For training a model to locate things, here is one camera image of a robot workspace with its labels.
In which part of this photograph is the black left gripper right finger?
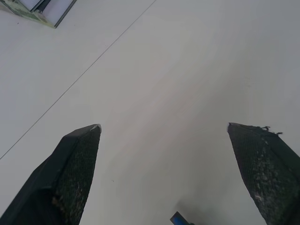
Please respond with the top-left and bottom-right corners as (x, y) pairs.
(227, 122), (300, 225)

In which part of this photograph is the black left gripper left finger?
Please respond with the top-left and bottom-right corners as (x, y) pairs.
(0, 124), (102, 225)

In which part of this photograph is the blue object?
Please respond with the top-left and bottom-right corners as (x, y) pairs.
(170, 211), (195, 225)

